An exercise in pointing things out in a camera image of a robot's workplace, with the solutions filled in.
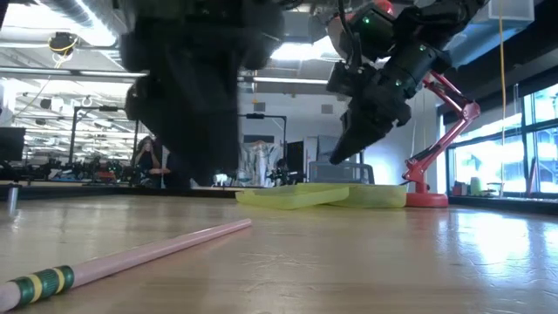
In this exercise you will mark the red desk lamp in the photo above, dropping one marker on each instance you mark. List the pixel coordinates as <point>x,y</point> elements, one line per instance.
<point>425,200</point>

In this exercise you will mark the white patterned cloth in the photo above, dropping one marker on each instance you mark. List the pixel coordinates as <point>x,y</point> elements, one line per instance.
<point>261,157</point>

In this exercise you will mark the translucent yellow-green supply box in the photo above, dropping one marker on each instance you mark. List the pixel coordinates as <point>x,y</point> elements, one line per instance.
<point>305,197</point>

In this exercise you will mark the long linear ceiling light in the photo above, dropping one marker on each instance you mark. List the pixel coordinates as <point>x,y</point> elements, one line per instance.
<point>65,73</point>

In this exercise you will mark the red container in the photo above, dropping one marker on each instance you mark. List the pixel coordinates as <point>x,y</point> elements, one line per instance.
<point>460,189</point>

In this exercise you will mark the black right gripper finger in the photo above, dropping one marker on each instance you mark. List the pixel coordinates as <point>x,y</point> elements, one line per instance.
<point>362,139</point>

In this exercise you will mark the black aluminium table frame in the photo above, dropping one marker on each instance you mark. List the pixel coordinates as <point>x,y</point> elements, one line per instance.
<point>65,192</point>

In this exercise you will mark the black monitor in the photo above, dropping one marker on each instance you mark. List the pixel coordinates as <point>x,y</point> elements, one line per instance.
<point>11,144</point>

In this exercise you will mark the person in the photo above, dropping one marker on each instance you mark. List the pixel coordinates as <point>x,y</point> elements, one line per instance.
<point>146,163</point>

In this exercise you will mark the green container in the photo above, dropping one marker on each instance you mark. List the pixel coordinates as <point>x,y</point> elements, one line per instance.
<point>475,186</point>

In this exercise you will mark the pink pencil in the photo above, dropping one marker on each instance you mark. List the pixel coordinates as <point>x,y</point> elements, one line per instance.
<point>131,257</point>

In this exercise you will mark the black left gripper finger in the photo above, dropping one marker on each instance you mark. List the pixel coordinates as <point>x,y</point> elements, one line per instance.
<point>196,131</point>

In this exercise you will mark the black rig frame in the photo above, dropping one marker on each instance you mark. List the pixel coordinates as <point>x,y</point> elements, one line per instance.
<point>261,116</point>
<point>93,109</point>

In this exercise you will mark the silver metal post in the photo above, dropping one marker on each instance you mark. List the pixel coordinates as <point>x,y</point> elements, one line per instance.
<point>13,198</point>

